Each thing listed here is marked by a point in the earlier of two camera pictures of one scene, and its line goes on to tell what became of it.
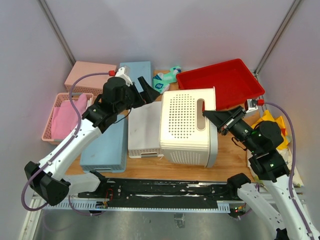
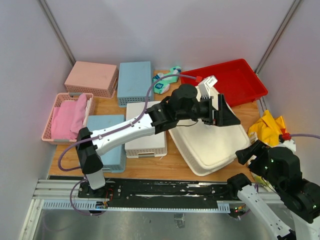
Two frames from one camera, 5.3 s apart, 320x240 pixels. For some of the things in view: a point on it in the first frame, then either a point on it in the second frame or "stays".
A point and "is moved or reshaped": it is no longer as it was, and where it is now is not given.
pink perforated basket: (90, 84) stays
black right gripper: (225, 120) → (243, 155)
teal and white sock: (162, 81) stays
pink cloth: (65, 118) stays
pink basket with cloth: (63, 118) stays
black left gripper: (149, 95) → (224, 117)
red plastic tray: (234, 83) stays
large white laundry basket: (187, 136) is moved or reshaped
